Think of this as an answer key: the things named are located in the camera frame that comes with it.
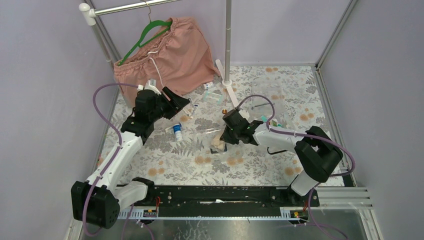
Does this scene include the small white tube blue tip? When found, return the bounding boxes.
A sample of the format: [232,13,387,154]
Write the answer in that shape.
[190,104,199,119]

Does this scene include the blue white medicine bottle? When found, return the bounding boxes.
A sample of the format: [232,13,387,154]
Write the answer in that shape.
[172,123,183,142]

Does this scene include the clear box lid black handle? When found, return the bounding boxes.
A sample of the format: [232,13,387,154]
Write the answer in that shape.
[192,128,244,164]

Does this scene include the small white vial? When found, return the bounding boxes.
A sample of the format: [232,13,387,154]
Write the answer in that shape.
[203,81,215,90]

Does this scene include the clear plastic kit box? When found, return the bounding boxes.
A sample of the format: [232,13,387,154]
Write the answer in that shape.
[258,109,299,157]

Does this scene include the clear zip bag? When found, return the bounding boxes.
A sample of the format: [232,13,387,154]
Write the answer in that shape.
[249,79,286,116]

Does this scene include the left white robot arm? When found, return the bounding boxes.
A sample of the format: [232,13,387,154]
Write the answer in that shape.
[70,86,190,229]

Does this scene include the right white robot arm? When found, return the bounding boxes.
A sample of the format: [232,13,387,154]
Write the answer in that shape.
[220,109,343,206]

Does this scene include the floral table mat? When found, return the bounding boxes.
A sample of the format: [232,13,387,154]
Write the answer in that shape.
[94,65,345,187]

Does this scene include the pink fabric shorts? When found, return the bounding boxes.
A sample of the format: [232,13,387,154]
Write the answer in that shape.
[114,16,220,106]

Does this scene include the green clothes hanger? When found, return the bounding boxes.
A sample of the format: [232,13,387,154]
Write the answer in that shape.
[117,0,173,66]

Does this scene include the metal clothes rack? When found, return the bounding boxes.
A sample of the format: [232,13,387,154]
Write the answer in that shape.
[78,0,240,108]

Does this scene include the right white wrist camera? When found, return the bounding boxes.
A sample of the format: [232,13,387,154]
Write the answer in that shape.
[238,109,250,120]

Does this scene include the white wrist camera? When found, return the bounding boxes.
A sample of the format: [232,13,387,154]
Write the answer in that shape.
[137,79,161,95]
[238,109,250,120]

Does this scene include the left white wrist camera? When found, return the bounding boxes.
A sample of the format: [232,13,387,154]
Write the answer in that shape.
[137,79,161,95]

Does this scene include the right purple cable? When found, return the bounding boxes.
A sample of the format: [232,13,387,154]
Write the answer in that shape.
[235,94,356,240]

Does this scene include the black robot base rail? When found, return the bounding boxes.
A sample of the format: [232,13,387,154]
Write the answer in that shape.
[134,185,320,218]

